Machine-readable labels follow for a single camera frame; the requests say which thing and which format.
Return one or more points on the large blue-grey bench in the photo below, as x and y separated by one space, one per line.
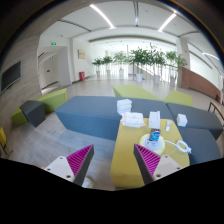
90 113

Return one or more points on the white tissue box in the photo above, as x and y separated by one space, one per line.
154 120

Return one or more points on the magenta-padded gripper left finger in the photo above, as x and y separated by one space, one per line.
76 163

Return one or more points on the group of ceiling lights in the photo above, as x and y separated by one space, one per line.
101 15

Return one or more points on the green exit sign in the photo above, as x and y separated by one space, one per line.
53 43

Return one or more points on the green upholstered bench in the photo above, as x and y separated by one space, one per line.
180 98
133 91

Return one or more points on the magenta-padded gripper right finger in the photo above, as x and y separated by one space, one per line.
151 163

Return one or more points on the black wall television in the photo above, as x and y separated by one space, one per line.
11 76

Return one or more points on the stack of white tissue packs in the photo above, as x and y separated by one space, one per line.
124 106

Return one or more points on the black-framed wooden bench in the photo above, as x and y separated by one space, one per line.
213 105

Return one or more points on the wet wipes pack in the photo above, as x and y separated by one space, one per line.
132 120

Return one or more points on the small white cube box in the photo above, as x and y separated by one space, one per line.
182 120

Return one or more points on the long green bench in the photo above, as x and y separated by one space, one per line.
53 100

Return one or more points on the yellow chair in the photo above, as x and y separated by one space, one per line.
2 136

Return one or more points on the round yellow-green power strip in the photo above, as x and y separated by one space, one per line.
144 140

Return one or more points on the group of potted plants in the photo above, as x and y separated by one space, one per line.
143 58

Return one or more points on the dark charger with blue label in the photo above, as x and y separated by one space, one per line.
155 135

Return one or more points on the grey upholstered bench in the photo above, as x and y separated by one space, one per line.
200 116
200 146

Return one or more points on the framed wall picture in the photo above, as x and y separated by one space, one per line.
81 54

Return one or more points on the dark grey cube stool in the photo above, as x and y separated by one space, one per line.
33 111

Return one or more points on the red fire extinguisher box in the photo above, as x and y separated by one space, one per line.
82 76

